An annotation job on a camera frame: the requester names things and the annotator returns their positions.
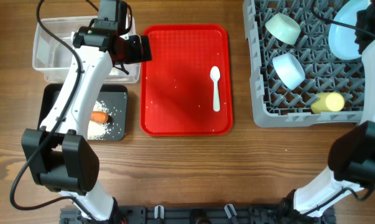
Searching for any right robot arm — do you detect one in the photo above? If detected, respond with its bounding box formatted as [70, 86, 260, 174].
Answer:
[277, 1, 375, 223]

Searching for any white rice pile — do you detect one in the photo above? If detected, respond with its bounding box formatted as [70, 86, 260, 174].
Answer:
[88, 101, 122, 141]

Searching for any black waste tray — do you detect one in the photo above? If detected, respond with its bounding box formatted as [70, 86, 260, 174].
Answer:
[38, 84, 128, 141]

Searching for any light blue plate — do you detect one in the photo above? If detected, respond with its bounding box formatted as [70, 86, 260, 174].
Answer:
[328, 0, 370, 60]

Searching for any mint green bowl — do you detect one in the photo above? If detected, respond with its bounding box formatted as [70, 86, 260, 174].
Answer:
[265, 13, 301, 45]

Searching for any white plastic spoon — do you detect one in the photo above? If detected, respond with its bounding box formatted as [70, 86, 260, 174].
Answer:
[210, 66, 221, 112]

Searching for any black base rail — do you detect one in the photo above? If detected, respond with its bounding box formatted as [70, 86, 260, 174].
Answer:
[59, 204, 336, 224]

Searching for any light blue small bowl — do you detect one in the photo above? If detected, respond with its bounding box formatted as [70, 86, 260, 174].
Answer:
[272, 53, 305, 90]

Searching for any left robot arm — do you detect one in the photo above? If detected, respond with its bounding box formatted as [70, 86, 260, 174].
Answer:
[22, 1, 152, 223]

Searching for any orange carrot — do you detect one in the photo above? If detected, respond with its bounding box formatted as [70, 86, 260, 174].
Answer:
[90, 111, 108, 124]

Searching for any clear plastic bin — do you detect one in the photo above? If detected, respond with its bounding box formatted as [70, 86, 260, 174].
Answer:
[32, 16, 141, 83]

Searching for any red serving tray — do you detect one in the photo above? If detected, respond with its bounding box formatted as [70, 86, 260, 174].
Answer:
[140, 24, 233, 136]

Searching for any yellow cup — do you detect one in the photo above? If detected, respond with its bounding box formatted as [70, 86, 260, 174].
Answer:
[310, 92, 345, 114]

